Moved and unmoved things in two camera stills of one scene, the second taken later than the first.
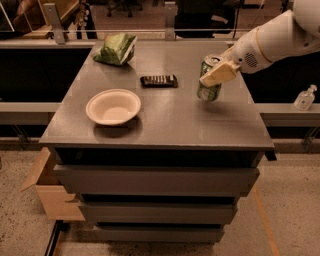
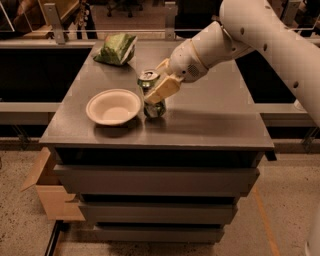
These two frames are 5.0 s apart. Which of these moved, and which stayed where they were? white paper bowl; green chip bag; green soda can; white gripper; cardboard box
Moved: white gripper; green soda can
Stayed: white paper bowl; cardboard box; green chip bag
